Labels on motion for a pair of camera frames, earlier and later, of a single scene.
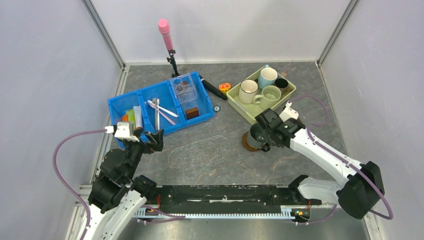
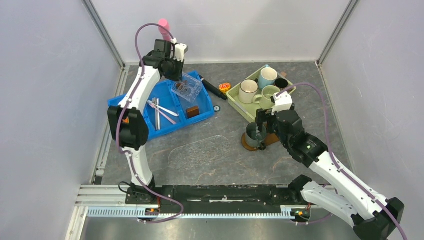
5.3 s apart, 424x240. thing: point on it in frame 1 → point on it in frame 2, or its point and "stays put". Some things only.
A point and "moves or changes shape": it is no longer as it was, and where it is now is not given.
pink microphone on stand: x=164 y=27 stays put
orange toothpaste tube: x=124 y=118 stays put
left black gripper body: x=135 y=150 → x=174 y=69
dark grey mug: x=256 y=136 stays put
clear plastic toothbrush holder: x=184 y=88 moves or changes shape
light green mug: x=270 y=97 stays put
